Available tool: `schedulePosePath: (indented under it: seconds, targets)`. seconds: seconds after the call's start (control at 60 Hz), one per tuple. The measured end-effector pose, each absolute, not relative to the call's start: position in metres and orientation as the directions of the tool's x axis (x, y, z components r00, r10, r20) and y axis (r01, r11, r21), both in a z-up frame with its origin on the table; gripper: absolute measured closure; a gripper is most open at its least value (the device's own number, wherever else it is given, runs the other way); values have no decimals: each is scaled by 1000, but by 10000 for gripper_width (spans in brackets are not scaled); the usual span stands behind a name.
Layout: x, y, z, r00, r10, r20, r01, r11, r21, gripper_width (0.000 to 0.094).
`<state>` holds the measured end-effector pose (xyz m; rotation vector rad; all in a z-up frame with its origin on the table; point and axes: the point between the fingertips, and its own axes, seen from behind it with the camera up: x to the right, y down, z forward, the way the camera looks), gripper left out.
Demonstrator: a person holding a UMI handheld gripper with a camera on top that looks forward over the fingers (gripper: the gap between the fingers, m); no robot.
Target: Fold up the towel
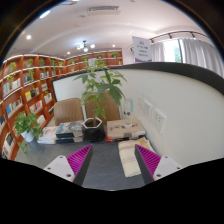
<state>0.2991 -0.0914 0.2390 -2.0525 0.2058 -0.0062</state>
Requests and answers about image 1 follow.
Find white pink-cover book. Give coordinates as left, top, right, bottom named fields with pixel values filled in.
left=40, top=125, right=60, bottom=140

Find leafy plant in white pot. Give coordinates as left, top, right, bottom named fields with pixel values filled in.
left=12, top=111, right=45, bottom=154

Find tan upholstered chair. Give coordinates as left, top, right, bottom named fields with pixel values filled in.
left=52, top=97, right=85, bottom=127
left=84, top=99, right=122, bottom=123

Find red and black book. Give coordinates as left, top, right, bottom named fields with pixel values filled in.
left=104, top=135, right=145, bottom=144

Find white wall socket panel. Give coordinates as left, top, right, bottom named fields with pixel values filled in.
left=152, top=107, right=167, bottom=135
left=142, top=99, right=154, bottom=122

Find cream yellow striped towel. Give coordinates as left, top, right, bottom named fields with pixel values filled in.
left=117, top=136, right=155, bottom=179

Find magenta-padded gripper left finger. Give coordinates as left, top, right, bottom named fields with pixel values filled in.
left=43, top=144, right=94, bottom=187

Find orange wooden bookshelf unit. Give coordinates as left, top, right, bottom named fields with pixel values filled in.
left=0, top=49, right=125, bottom=162

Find white window curtain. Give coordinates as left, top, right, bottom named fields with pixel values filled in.
left=181, top=37, right=224, bottom=78
left=150, top=41, right=166, bottom=64

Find small white wall sign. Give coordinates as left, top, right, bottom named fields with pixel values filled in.
left=87, top=57, right=98, bottom=67

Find recessed ceiling lights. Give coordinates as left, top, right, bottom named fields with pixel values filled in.
left=25, top=9, right=117, bottom=56

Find white hanging sign board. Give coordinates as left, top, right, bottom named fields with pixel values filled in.
left=131, top=35, right=153, bottom=65

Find thick dark-spine book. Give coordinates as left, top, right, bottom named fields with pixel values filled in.
left=55, top=134, right=85, bottom=145

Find ceiling chandelier lamp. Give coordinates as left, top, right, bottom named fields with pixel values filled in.
left=76, top=39, right=96, bottom=54

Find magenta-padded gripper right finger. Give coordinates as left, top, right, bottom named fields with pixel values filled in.
left=134, top=144, right=184, bottom=186

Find thin white book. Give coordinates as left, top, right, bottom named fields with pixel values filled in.
left=36, top=136, right=58, bottom=145

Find ceiling air vent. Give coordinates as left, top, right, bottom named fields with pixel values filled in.
left=86, top=4, right=121, bottom=16

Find tall plant in black pot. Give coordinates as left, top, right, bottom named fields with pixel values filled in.
left=73, top=59, right=128, bottom=143

